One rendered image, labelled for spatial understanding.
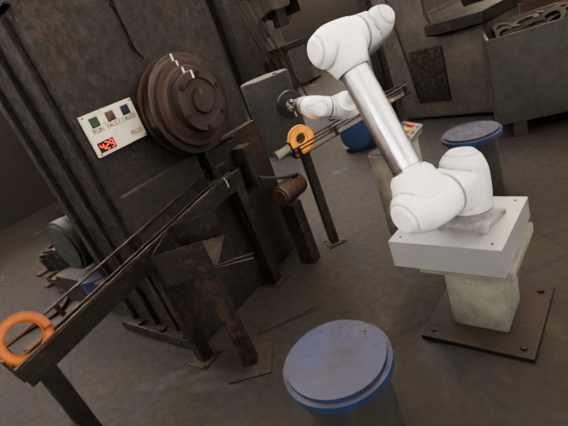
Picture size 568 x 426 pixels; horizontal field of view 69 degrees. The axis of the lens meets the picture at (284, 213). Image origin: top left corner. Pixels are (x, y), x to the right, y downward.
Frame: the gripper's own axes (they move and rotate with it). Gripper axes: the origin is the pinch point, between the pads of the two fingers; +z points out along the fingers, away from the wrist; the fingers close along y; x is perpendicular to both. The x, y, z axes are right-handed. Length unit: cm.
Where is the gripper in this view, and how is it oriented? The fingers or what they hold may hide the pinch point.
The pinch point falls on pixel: (289, 101)
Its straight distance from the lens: 231.3
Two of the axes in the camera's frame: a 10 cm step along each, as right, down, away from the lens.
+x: -3.2, -8.5, -4.3
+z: -3.4, -3.2, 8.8
